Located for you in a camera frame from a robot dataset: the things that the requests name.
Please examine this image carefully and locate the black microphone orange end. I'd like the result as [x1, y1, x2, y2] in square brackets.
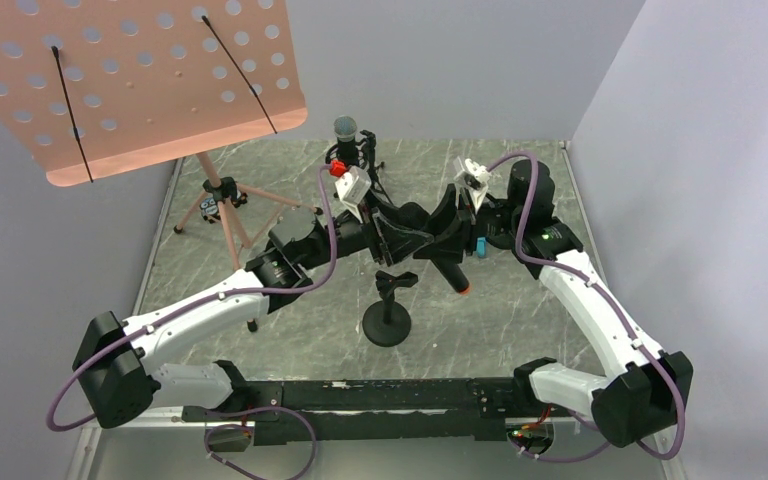
[398, 202, 470, 295]

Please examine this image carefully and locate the black shock mount tripod stand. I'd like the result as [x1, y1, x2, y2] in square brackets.
[324, 126, 392, 203]

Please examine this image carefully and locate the black round-base mic stand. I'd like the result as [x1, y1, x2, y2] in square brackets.
[361, 271, 418, 348]

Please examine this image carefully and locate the black microphone silver grille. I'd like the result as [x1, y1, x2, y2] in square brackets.
[333, 115, 360, 166]

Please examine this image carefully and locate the blue microphone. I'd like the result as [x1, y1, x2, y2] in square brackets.
[475, 237, 487, 259]

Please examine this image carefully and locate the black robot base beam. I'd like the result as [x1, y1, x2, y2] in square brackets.
[182, 376, 547, 446]

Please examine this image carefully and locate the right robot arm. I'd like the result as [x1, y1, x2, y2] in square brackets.
[456, 150, 694, 459]

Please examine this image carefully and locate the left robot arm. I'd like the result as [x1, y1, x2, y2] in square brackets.
[72, 195, 430, 428]

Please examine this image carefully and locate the pink perforated music stand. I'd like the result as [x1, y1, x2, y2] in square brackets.
[0, 1, 308, 324]

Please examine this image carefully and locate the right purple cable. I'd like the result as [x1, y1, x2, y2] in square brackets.
[486, 152, 687, 465]

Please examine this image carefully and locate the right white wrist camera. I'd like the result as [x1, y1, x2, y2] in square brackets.
[452, 157, 490, 211]

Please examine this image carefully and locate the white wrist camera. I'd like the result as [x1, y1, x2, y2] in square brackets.
[329, 160, 372, 221]
[452, 157, 490, 211]

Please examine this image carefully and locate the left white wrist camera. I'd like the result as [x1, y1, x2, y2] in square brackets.
[329, 160, 372, 221]

